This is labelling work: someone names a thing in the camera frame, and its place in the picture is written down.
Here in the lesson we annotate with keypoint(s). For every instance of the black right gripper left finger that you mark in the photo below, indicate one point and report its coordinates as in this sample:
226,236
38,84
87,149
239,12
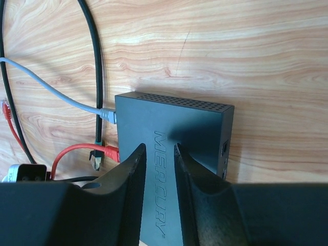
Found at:
106,211

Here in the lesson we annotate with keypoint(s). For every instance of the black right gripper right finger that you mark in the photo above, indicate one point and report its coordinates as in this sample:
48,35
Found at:
216,212

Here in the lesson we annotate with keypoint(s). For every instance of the black network switch box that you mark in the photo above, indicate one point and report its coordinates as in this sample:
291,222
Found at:
160,122

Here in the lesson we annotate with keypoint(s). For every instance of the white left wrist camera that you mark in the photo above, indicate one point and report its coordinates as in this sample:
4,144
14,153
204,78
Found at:
26,172

